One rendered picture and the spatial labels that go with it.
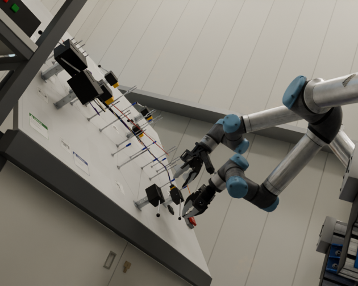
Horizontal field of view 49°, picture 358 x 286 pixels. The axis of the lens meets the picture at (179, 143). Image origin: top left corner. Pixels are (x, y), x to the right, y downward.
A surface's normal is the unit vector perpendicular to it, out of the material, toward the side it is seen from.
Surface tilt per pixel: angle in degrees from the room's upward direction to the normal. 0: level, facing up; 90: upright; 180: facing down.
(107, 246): 90
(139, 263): 90
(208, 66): 90
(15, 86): 90
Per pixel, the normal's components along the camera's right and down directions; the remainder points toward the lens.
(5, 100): 0.80, 0.08
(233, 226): -0.18, -0.49
